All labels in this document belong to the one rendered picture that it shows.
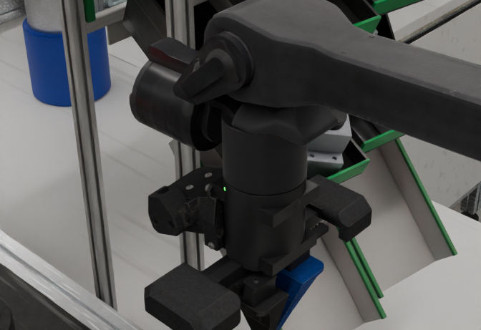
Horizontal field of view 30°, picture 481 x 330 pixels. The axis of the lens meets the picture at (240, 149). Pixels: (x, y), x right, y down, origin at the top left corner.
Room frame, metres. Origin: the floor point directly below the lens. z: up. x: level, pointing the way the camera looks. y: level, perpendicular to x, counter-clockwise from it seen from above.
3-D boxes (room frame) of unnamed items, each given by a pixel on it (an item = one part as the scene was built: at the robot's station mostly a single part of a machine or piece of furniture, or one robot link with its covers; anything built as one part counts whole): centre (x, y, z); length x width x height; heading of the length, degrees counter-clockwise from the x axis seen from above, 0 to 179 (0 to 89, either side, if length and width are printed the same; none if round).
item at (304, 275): (0.52, -0.03, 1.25); 0.06 x 0.04 x 0.07; 47
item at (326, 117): (0.51, -0.02, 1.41); 0.09 x 0.06 x 0.07; 48
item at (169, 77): (0.53, 0.02, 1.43); 0.12 x 0.08 x 0.11; 48
